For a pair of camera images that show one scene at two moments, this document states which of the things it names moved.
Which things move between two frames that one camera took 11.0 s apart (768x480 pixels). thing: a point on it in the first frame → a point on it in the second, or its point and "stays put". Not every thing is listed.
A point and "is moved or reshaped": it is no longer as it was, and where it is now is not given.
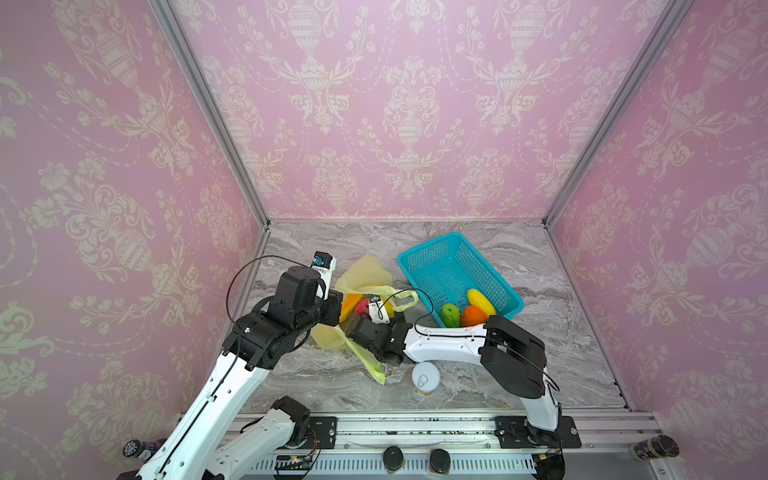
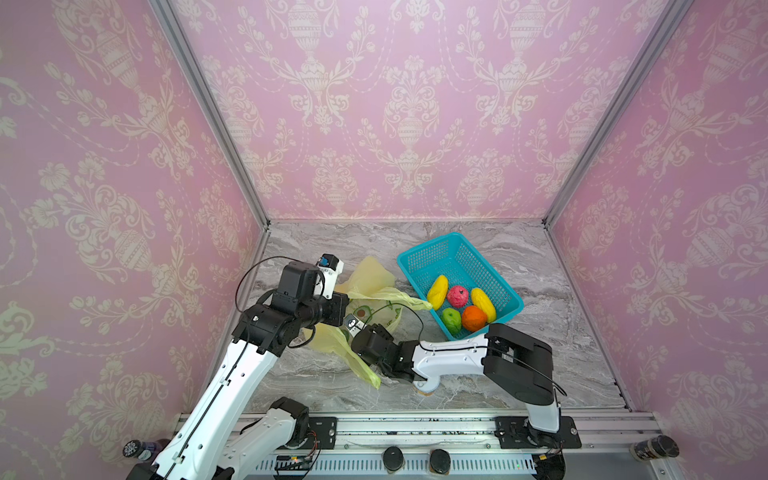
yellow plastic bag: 365,276 is moved or reshaped
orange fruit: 472,316 stays put
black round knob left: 393,458 stays put
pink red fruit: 362,309 → 458,296
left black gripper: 335,299 stays put
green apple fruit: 450,316 stays put
